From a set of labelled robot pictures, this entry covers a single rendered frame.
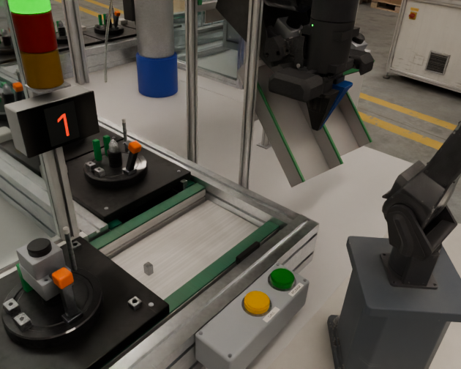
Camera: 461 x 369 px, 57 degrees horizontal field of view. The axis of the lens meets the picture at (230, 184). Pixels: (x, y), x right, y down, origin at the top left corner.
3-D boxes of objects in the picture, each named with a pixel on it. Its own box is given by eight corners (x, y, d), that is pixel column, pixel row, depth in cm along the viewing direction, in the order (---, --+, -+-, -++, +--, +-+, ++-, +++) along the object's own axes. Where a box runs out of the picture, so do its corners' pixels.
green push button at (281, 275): (297, 283, 72) (298, 275, 71) (284, 296, 70) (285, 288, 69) (278, 272, 75) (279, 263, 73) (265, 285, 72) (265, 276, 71)
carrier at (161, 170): (191, 179, 100) (190, 129, 93) (105, 225, 84) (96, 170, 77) (126, 145, 112) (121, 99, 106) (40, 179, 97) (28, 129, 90)
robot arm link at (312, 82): (385, 12, 59) (345, 6, 62) (315, 34, 47) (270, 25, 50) (373, 71, 63) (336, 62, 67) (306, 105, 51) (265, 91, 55)
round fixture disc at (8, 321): (122, 305, 65) (121, 296, 64) (35, 367, 56) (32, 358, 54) (71, 262, 72) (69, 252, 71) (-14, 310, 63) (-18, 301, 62)
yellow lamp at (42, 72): (70, 83, 62) (65, 49, 59) (38, 91, 59) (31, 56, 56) (52, 75, 65) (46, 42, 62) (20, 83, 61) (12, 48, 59)
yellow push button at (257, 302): (274, 307, 68) (274, 299, 67) (258, 322, 65) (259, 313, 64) (254, 294, 70) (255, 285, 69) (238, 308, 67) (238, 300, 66)
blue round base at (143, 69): (186, 91, 172) (185, 53, 164) (156, 101, 162) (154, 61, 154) (159, 81, 180) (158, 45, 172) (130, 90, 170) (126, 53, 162)
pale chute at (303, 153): (330, 169, 98) (343, 163, 95) (290, 187, 91) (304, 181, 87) (278, 61, 100) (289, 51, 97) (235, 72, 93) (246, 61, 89)
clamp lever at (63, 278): (82, 312, 60) (72, 272, 56) (69, 321, 58) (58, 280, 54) (68, 299, 62) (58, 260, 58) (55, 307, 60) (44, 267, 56)
